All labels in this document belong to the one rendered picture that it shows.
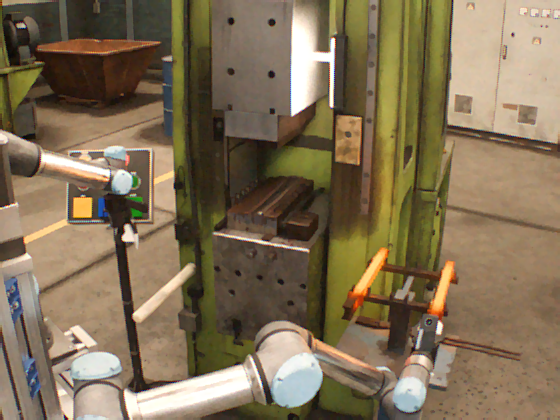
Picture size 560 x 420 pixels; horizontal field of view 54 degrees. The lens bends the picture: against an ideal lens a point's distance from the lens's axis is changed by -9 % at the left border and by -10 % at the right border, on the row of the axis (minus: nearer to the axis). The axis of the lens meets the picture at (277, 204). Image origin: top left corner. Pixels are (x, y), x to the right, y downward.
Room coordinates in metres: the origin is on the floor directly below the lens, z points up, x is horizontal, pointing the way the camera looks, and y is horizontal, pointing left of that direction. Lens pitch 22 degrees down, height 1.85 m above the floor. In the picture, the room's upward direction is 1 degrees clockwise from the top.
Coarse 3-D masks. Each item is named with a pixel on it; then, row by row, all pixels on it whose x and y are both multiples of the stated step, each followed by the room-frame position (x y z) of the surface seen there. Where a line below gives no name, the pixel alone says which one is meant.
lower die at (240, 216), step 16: (256, 192) 2.27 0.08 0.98; (272, 192) 2.22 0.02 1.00; (288, 192) 2.24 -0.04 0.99; (304, 192) 2.28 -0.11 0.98; (240, 208) 2.09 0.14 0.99; (272, 208) 2.07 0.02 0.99; (288, 208) 2.10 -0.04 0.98; (240, 224) 2.04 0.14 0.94; (256, 224) 2.02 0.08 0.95; (272, 224) 2.00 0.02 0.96
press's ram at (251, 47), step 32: (224, 0) 2.06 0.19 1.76; (256, 0) 2.02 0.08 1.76; (288, 0) 1.98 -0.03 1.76; (320, 0) 2.25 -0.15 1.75; (224, 32) 2.07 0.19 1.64; (256, 32) 2.02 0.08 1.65; (288, 32) 1.98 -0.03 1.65; (320, 32) 2.26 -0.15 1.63; (224, 64) 2.07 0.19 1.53; (256, 64) 2.02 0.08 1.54; (288, 64) 1.98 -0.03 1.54; (320, 64) 2.26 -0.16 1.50; (224, 96) 2.07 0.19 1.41; (256, 96) 2.02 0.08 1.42; (288, 96) 1.98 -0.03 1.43; (320, 96) 2.27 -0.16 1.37
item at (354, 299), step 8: (384, 248) 1.82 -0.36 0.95; (376, 256) 1.77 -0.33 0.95; (384, 256) 1.77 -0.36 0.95; (376, 264) 1.71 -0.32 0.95; (368, 272) 1.66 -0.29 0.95; (376, 272) 1.68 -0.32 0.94; (360, 280) 1.60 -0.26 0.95; (368, 280) 1.60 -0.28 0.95; (360, 288) 1.56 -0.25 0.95; (352, 296) 1.49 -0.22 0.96; (360, 296) 1.50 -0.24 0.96; (344, 304) 1.45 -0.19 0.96; (352, 304) 1.45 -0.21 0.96; (360, 304) 1.50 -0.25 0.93; (344, 312) 1.44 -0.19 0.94; (352, 312) 1.46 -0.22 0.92
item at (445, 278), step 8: (448, 264) 1.70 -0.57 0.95; (448, 272) 1.65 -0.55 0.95; (440, 280) 1.60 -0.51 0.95; (448, 280) 1.60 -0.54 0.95; (440, 288) 1.55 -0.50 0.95; (440, 296) 1.50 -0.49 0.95; (440, 304) 1.45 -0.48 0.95; (432, 312) 1.40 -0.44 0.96; (440, 312) 1.40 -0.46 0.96; (440, 320) 1.39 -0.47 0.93
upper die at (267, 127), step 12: (312, 108) 2.34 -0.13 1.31; (228, 120) 2.06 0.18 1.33; (240, 120) 2.04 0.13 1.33; (252, 120) 2.03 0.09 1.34; (264, 120) 2.01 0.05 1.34; (276, 120) 1.99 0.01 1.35; (288, 120) 2.09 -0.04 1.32; (300, 120) 2.21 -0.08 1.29; (228, 132) 2.06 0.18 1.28; (240, 132) 2.04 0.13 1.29; (252, 132) 2.03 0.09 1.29; (264, 132) 2.01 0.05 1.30; (276, 132) 1.99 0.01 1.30; (288, 132) 2.09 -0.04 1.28
